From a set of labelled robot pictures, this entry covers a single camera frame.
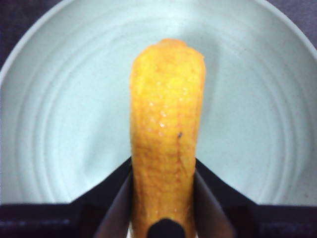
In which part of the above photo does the yellow corn cob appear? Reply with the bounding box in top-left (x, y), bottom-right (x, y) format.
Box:
top-left (129, 38), bottom-right (207, 238)

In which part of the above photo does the pale green round plate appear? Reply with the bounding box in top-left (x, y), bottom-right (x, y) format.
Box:
top-left (0, 0), bottom-right (317, 205)

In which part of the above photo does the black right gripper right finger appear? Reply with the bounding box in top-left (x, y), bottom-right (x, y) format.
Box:
top-left (194, 158), bottom-right (317, 238)

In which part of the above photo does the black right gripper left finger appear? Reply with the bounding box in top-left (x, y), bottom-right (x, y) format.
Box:
top-left (0, 157), bottom-right (135, 238)

